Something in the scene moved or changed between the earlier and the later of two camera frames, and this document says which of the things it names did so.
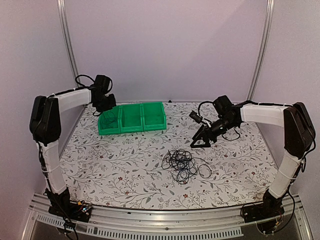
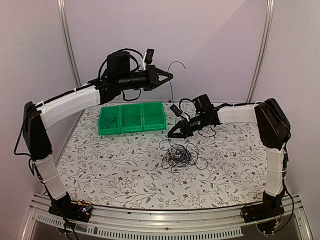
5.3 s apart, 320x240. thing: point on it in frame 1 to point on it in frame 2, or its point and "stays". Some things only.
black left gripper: x=112 y=104 to x=153 y=77
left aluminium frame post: x=67 y=40 stays
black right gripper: x=210 y=134 to x=181 y=124
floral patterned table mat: x=125 y=170 stays
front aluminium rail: x=107 y=222 stays
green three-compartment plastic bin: x=133 y=117 stays
